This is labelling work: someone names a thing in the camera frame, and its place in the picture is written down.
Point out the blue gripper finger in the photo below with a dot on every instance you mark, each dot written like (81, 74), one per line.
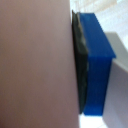
(98, 66)

